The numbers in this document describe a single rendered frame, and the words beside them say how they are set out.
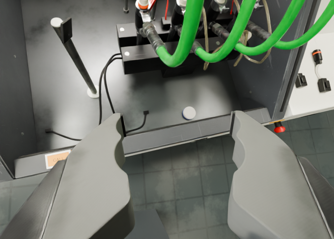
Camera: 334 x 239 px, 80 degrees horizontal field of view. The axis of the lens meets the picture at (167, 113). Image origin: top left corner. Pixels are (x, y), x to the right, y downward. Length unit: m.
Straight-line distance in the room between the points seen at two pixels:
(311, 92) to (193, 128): 0.35
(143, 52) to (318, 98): 0.49
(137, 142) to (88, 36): 0.39
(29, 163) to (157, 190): 1.05
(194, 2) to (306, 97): 0.53
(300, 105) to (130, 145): 0.45
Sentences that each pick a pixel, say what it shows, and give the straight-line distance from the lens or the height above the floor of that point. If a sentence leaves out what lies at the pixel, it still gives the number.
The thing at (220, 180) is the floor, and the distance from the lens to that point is 1.57.
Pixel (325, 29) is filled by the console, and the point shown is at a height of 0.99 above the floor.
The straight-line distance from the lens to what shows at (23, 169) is 0.52.
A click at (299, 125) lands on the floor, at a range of 1.99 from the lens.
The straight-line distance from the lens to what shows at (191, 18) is 0.18.
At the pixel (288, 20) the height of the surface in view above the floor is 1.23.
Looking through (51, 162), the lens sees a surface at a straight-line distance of 0.49.
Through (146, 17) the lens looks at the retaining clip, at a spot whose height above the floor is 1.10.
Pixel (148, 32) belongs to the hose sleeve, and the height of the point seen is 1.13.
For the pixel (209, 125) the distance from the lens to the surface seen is 0.52.
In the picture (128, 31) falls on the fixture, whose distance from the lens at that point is 0.54.
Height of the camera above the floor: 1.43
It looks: 74 degrees down
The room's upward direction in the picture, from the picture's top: 40 degrees clockwise
